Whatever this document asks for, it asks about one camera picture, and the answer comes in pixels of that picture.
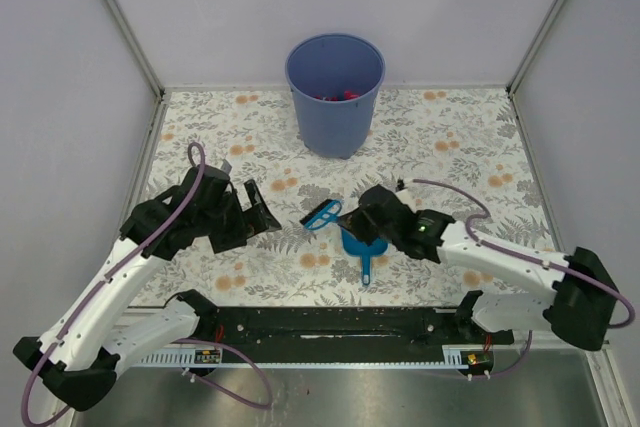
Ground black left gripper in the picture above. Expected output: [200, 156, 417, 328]
[197, 179, 281, 252]

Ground blue plastic dustpan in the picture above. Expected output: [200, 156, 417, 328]
[341, 228, 388, 287]

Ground blue hand brush black bristles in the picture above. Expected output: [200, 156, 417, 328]
[300, 199, 342, 231]

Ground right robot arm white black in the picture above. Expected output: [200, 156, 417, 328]
[338, 185, 620, 351]

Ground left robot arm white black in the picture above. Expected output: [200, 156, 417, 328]
[13, 166, 281, 411]

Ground scraps inside bin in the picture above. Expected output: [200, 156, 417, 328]
[315, 90, 360, 102]

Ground blue plastic waste bin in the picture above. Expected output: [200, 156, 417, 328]
[285, 33, 385, 159]

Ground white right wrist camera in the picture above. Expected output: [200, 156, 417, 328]
[395, 179, 417, 211]

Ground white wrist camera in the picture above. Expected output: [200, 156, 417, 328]
[395, 179, 417, 211]
[220, 160, 232, 174]

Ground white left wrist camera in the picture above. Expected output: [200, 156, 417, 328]
[220, 160, 232, 174]

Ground black cable loop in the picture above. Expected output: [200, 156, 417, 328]
[158, 291, 182, 318]

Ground white slotted cable duct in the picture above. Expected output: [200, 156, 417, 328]
[135, 344, 493, 370]

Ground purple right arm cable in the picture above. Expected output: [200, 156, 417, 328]
[409, 178, 636, 381]

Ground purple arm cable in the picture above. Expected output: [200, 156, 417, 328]
[22, 142, 274, 427]
[409, 178, 636, 381]

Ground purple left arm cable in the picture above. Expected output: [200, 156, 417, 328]
[22, 142, 274, 427]

